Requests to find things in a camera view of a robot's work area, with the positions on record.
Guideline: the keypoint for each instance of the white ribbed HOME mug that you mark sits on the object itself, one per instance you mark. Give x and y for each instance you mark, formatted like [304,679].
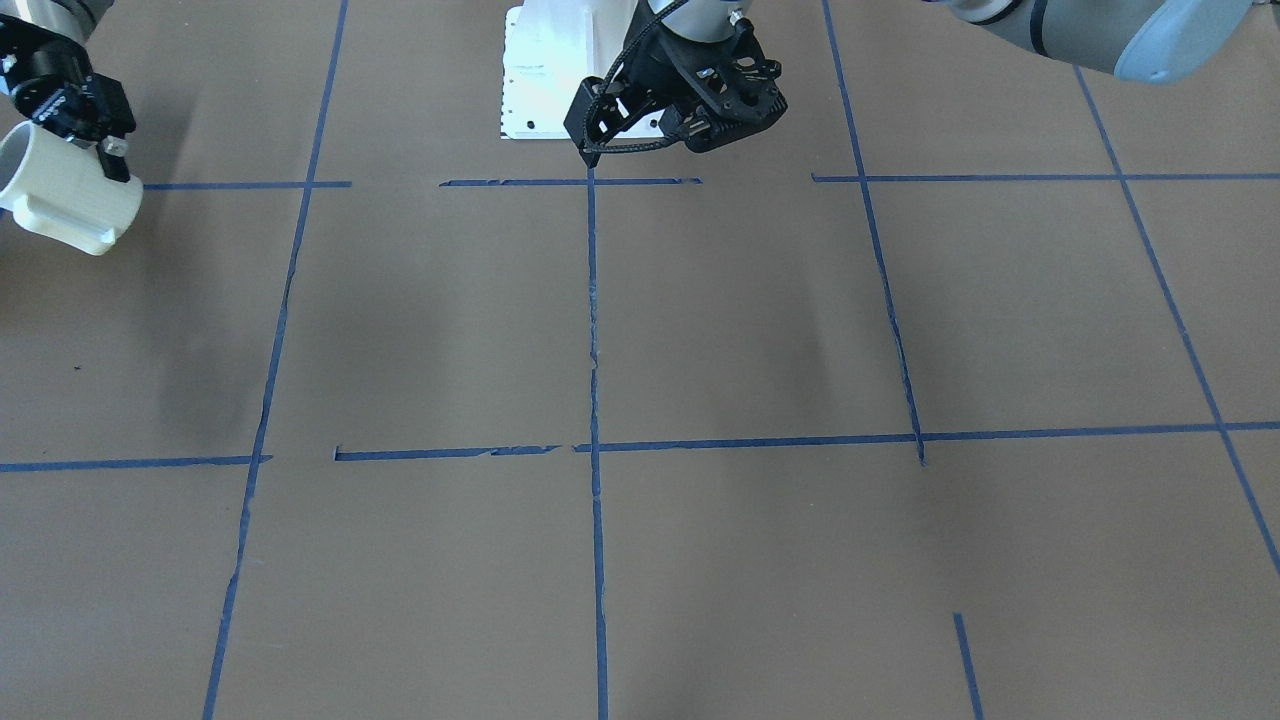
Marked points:
[56,189]

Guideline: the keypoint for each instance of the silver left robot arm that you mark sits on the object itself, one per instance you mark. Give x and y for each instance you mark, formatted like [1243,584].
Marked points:
[1150,42]

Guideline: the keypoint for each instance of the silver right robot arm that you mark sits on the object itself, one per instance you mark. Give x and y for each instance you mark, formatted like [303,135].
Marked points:
[93,10]

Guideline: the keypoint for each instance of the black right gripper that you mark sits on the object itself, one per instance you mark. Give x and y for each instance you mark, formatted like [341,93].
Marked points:
[47,68]

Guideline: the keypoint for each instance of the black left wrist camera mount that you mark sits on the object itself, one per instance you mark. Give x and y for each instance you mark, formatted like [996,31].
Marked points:
[665,89]

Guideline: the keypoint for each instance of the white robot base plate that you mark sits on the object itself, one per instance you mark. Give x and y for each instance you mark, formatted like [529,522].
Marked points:
[549,47]

